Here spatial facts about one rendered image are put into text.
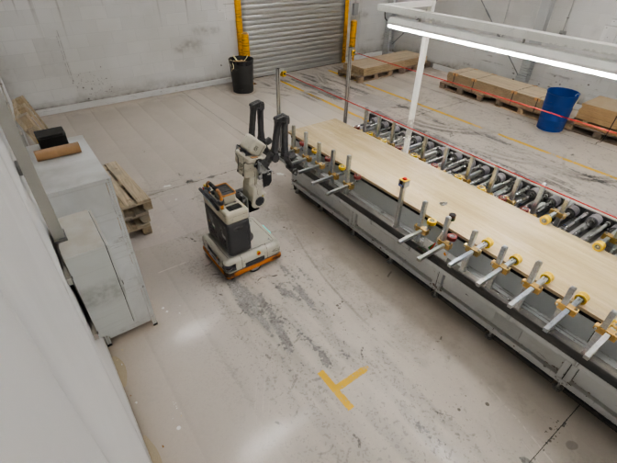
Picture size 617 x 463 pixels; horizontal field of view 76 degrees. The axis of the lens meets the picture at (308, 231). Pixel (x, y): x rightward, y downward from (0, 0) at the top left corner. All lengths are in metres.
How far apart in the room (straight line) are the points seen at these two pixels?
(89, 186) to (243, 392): 1.93
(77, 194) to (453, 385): 3.19
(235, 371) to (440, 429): 1.66
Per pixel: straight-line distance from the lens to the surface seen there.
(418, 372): 3.66
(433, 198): 4.05
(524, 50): 3.19
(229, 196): 3.91
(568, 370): 3.82
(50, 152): 3.55
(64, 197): 3.13
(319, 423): 3.31
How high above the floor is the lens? 2.94
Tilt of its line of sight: 37 degrees down
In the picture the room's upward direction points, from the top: 1 degrees clockwise
